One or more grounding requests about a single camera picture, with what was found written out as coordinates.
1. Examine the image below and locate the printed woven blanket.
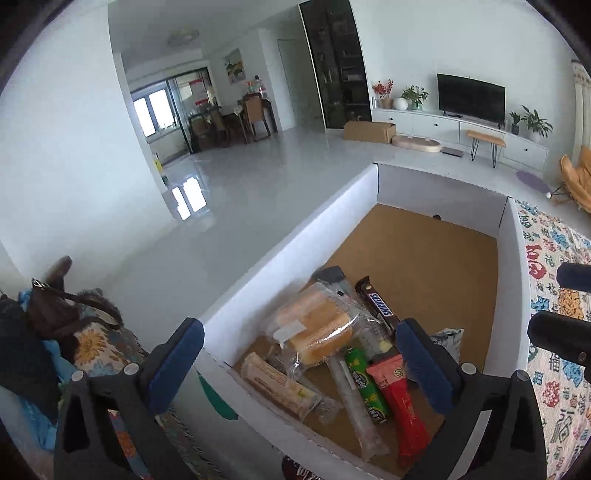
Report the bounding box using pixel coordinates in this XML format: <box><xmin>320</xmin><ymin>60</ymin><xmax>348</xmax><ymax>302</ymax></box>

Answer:
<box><xmin>515</xmin><ymin>198</ymin><xmax>591</xmax><ymax>480</ymax></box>

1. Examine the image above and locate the white TV cabinet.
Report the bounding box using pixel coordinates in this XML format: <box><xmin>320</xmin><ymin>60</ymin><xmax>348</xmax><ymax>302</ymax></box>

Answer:
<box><xmin>370</xmin><ymin>108</ymin><xmax>550</xmax><ymax>174</ymax></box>

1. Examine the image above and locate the wall painting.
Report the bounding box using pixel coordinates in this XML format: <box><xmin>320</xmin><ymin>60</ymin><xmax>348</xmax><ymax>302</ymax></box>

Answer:
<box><xmin>224</xmin><ymin>48</ymin><xmax>245</xmax><ymax>85</ymax></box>

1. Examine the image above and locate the green snack bar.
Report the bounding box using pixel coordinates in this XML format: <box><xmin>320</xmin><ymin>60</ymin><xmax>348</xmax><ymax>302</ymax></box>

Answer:
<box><xmin>345</xmin><ymin>347</ymin><xmax>391</xmax><ymax>425</ymax></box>

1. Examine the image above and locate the silver snack packet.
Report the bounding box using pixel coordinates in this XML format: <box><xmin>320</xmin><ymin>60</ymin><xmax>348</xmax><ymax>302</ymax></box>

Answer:
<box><xmin>429</xmin><ymin>328</ymin><xmax>465</xmax><ymax>365</ymax></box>

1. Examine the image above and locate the wooden bench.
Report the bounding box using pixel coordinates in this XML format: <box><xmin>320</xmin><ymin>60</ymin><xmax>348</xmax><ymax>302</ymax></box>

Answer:
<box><xmin>465</xmin><ymin>130</ymin><xmax>507</xmax><ymax>169</ymax></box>

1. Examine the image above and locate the clear long snack packet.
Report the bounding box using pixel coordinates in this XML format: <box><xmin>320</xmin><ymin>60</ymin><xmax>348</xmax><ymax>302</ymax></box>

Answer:
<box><xmin>325</xmin><ymin>355</ymin><xmax>391</xmax><ymax>462</ymax></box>

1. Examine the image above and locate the leafy plant in white pot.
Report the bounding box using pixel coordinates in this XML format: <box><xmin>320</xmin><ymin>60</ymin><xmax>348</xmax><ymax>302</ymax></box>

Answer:
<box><xmin>521</xmin><ymin>105</ymin><xmax>554</xmax><ymax>143</ymax></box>

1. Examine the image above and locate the ceiling lamp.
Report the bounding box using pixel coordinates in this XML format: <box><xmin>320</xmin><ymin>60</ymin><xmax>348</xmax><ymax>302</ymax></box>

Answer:
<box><xmin>167</xmin><ymin>29</ymin><xmax>200</xmax><ymax>47</ymax></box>

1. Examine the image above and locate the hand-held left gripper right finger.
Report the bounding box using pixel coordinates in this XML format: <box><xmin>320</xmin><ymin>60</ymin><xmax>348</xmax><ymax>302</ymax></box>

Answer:
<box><xmin>396</xmin><ymin>318</ymin><xmax>550</xmax><ymax>480</ymax></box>

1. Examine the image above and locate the brown chocolate bar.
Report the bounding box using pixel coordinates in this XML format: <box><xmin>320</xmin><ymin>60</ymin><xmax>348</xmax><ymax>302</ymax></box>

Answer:
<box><xmin>355</xmin><ymin>276</ymin><xmax>402</xmax><ymax>333</ymax></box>

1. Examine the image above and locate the yellow wafer packet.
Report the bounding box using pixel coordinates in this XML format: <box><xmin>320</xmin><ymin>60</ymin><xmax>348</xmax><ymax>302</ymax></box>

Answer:
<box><xmin>240</xmin><ymin>352</ymin><xmax>345</xmax><ymax>425</ymax></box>

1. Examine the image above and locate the round cat bed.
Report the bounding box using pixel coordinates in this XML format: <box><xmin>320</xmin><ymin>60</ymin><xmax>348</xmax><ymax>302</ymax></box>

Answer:
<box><xmin>392</xmin><ymin>134</ymin><xmax>443</xmax><ymax>155</ymax></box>

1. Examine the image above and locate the red flower vase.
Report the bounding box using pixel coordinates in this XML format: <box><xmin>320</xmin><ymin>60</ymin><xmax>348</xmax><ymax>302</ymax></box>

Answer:
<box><xmin>372</xmin><ymin>79</ymin><xmax>394</xmax><ymax>110</ymax></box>

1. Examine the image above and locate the clear bread packet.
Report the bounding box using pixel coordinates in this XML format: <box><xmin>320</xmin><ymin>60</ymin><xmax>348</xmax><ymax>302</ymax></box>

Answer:
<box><xmin>265</xmin><ymin>281</ymin><xmax>370</xmax><ymax>370</ymax></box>

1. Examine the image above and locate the brown cardboard box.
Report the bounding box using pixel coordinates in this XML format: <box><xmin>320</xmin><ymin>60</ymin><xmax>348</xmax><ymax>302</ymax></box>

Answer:
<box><xmin>342</xmin><ymin>119</ymin><xmax>398</xmax><ymax>145</ymax></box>

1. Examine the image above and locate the purple rug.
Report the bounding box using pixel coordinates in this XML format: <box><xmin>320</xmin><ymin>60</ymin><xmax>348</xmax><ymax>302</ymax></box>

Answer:
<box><xmin>515</xmin><ymin>171</ymin><xmax>550</xmax><ymax>192</ymax></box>

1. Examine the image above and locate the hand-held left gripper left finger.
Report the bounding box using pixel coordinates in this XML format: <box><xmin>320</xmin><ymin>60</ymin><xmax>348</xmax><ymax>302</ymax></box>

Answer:
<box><xmin>54</xmin><ymin>318</ymin><xmax>206</xmax><ymax>480</ymax></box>

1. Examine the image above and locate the dark cloth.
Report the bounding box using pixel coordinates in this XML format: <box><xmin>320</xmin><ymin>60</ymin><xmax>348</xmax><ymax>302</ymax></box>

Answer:
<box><xmin>0</xmin><ymin>295</ymin><xmax>65</xmax><ymax>425</ymax></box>

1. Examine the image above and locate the white cardboard box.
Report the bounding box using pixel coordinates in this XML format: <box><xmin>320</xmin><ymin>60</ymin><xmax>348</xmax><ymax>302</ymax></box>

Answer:
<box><xmin>157</xmin><ymin>161</ymin><xmax>536</xmax><ymax>480</ymax></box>

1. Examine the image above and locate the dark glass cabinet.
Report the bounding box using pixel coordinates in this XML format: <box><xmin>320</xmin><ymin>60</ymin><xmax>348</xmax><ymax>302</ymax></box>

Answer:
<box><xmin>299</xmin><ymin>0</ymin><xmax>372</xmax><ymax>130</ymax></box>

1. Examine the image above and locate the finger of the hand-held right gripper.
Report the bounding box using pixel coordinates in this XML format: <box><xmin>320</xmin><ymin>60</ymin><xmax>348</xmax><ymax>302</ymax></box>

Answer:
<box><xmin>527</xmin><ymin>311</ymin><xmax>591</xmax><ymax>384</ymax></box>
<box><xmin>556</xmin><ymin>262</ymin><xmax>591</xmax><ymax>292</ymax></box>

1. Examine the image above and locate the glass sliding door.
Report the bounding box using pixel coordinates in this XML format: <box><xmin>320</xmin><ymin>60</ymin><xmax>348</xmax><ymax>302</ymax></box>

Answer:
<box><xmin>130</xmin><ymin>68</ymin><xmax>215</xmax><ymax>164</ymax></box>

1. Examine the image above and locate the wooden dining chair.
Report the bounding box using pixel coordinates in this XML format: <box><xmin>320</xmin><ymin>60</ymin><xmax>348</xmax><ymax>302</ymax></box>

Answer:
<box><xmin>241</xmin><ymin>95</ymin><xmax>273</xmax><ymax>144</ymax></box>
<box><xmin>205</xmin><ymin>108</ymin><xmax>232</xmax><ymax>148</ymax></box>

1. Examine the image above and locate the brown leather bag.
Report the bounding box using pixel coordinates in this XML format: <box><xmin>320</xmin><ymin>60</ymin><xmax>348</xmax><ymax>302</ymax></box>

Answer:
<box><xmin>28</xmin><ymin>256</ymin><xmax>123</xmax><ymax>337</ymax></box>

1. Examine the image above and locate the covered floor air conditioner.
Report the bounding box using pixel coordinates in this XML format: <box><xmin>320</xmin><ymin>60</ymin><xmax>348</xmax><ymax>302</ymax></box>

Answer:
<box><xmin>570</xmin><ymin>60</ymin><xmax>591</xmax><ymax>160</ymax></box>

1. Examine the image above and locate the green potted plant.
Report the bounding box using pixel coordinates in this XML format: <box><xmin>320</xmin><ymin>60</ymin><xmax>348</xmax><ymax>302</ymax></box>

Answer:
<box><xmin>401</xmin><ymin>85</ymin><xmax>429</xmax><ymax>112</ymax></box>

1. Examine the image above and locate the red snack packet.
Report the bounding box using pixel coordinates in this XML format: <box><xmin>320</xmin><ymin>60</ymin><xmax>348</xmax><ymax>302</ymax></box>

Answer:
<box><xmin>366</xmin><ymin>353</ymin><xmax>432</xmax><ymax>467</ymax></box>

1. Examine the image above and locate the orange lounge chair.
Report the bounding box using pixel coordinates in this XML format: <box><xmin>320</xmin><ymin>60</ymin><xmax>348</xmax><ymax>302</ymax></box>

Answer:
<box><xmin>551</xmin><ymin>147</ymin><xmax>591</xmax><ymax>213</ymax></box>

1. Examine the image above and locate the black television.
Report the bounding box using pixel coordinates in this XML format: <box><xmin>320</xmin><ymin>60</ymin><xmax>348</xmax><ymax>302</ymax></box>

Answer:
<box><xmin>436</xmin><ymin>73</ymin><xmax>506</xmax><ymax>127</ymax></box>

